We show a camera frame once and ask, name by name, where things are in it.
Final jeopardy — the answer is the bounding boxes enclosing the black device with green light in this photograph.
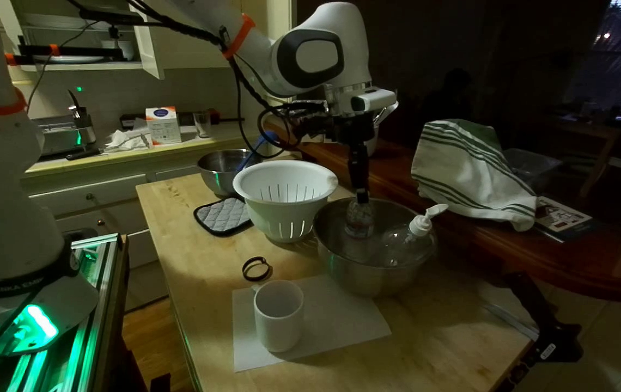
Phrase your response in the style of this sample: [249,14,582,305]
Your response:
[33,85,102,164]

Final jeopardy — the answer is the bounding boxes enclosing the metal bowl holding bottle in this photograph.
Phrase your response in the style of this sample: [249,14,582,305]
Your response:
[311,196,439,298]

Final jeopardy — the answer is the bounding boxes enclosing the black rubber ring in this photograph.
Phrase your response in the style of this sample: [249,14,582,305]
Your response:
[240,255,273,286]

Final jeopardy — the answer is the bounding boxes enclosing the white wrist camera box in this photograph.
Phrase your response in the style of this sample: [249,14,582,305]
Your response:
[349,85,400,119]

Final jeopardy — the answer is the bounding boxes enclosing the green striped white towel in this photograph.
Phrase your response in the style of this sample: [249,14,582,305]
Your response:
[409,119,539,233]

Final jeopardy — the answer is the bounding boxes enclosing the white drawer cabinet counter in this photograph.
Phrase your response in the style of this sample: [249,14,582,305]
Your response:
[19,128,267,307]

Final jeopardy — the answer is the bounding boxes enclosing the grey quilted pot holder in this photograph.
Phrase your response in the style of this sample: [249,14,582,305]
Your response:
[192,195,254,240]

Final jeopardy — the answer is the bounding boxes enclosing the metal bowl holding brush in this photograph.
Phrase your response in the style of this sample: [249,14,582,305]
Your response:
[196,146,260,201]

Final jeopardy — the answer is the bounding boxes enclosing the mint green mug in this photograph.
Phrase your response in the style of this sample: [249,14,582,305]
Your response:
[249,279,306,357]

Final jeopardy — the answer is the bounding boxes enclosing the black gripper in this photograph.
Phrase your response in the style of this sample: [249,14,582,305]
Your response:
[287,107,382,205]

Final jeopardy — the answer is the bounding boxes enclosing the printed magazine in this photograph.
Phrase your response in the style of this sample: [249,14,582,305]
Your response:
[531,195,594,244]

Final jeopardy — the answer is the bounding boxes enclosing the black table clamp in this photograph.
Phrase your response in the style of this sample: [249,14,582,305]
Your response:
[500,273,585,367]

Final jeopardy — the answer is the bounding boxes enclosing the white wall shelf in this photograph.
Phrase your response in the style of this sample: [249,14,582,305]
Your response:
[0,0,165,84]

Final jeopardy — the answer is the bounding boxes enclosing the green lit robot base stand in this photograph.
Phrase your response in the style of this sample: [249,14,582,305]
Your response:
[0,232,130,392]

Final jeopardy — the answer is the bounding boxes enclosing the white rectangular mat sheet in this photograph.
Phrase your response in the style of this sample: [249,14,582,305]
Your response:
[230,273,391,375]

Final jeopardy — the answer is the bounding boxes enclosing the white plastic colander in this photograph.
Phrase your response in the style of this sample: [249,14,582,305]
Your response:
[230,160,341,244]

